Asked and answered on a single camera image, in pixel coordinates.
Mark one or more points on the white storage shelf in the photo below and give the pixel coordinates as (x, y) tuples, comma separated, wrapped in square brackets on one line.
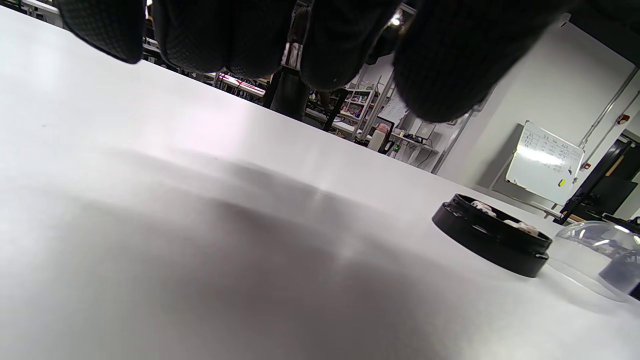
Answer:
[(357, 105)]

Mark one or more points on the small white dice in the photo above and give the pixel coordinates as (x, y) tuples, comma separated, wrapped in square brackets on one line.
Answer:
[(484, 207), (522, 227)]

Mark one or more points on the person's right hand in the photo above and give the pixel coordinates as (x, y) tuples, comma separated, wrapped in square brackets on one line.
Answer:
[(620, 275)]

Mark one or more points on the red alarm box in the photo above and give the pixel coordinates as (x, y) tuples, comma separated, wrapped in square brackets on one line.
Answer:
[(622, 119)]

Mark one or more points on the dark monitor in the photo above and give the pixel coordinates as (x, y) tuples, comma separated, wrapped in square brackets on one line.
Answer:
[(385, 132)]

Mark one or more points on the black dice shaker base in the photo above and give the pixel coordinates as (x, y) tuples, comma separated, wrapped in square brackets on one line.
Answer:
[(490, 245)]

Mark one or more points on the whiteboard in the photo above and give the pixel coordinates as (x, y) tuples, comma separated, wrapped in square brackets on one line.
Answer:
[(545, 160)]

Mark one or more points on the black stand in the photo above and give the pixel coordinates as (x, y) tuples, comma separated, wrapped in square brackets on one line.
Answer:
[(595, 185)]

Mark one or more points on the person's left hand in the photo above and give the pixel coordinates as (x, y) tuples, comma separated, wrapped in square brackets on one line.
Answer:
[(450, 60)]

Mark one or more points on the clear dice shaker dome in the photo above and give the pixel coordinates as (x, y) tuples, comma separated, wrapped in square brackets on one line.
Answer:
[(580, 255)]

